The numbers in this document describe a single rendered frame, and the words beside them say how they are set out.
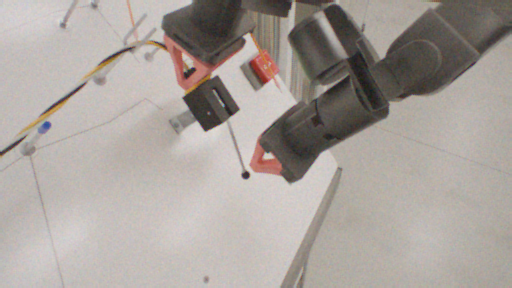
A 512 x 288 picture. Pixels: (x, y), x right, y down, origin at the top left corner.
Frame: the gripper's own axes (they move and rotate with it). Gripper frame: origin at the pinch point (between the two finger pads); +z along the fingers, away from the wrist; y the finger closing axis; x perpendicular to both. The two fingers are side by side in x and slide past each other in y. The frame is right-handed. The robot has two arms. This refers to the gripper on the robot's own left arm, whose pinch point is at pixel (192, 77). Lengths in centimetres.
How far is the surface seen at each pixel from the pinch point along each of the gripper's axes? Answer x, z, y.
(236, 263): 20.4, 16.3, 8.1
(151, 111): -2.2, 6.6, 3.7
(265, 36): -8, 22, -53
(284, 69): 1, 29, -57
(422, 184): 91, 83, -131
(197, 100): 2.7, 0.6, 2.0
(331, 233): 61, 99, -75
